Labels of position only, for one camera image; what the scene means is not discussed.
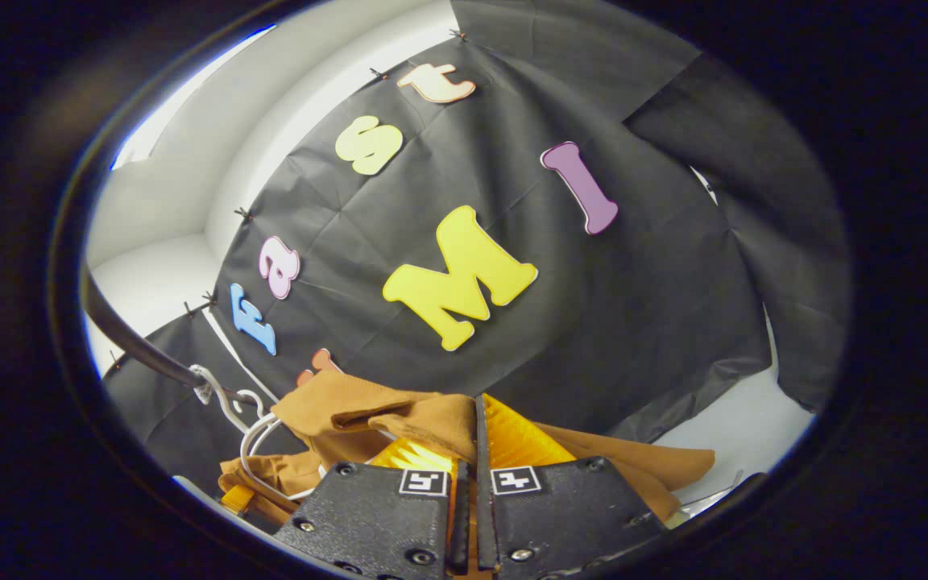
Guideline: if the black clothes rack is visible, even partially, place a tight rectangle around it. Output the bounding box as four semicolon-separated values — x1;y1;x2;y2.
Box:
81;270;211;389

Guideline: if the white hanger with wrapped hook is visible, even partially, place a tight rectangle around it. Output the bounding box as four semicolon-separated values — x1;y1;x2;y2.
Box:
188;363;262;434

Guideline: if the brown shirt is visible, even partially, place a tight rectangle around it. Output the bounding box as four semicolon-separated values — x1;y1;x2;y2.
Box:
218;369;716;528

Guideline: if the black backdrop cloth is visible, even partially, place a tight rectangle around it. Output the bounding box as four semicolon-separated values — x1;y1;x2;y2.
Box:
101;0;853;484

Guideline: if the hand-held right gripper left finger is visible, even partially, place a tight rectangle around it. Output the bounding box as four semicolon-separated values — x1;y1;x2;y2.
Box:
273;439;473;579

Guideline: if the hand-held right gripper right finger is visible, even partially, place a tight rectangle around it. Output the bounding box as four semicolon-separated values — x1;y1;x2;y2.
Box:
474;393;668;576

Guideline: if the white empty clothes hanger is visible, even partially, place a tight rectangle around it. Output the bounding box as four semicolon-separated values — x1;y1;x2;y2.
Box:
237;390;325;503

